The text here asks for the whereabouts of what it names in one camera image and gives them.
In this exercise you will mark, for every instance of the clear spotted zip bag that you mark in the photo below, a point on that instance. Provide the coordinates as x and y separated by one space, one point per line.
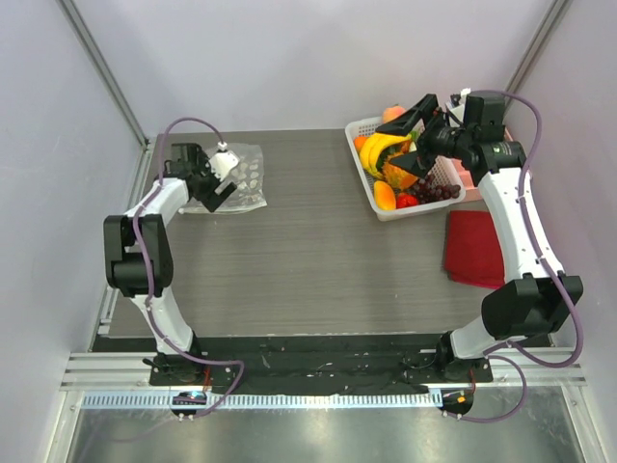
248 176

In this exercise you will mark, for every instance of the white plastic fruit basket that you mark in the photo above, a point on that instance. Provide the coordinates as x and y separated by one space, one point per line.
444 171

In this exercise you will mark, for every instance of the purple grape bunch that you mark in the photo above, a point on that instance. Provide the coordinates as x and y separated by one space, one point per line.
429 190

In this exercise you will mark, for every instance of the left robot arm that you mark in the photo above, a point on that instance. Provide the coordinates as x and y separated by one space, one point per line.
138 257

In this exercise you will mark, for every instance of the white slotted cable duct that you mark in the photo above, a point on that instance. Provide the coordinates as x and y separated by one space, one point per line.
189 400

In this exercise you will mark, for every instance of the orange toy pineapple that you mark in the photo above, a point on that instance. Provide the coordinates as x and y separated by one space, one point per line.
396 177

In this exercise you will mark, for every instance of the yellow banana bunch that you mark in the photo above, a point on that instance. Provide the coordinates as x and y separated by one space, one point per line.
373 147

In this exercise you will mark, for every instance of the red strawberry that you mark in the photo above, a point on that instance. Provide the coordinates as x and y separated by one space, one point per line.
405 200

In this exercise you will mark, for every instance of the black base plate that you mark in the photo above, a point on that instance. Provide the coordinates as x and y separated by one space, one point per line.
385 364

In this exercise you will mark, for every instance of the pink divided tray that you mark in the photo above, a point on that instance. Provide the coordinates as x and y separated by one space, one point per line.
463 173

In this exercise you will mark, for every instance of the peach fruit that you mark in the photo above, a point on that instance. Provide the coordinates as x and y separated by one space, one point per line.
392 113

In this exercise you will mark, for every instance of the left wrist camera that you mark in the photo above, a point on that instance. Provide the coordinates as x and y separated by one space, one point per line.
222 161

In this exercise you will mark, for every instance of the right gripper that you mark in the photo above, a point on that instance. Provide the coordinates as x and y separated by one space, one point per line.
425 140

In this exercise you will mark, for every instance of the red folded cloth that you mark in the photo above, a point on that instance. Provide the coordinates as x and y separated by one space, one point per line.
472 254

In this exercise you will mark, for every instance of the yellow orange mango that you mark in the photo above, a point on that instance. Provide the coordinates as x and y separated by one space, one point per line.
384 196

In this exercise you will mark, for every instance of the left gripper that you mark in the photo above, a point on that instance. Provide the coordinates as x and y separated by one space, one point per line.
212 201

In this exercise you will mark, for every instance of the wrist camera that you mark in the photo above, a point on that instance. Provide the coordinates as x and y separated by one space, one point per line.
222 161
455 107

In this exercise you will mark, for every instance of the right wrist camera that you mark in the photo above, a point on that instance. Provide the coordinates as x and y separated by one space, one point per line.
455 107

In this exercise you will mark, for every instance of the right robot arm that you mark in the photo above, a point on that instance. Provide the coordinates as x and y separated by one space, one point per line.
537 295

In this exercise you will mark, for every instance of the small orange fruit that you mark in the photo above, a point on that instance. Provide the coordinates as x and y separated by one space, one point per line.
359 142

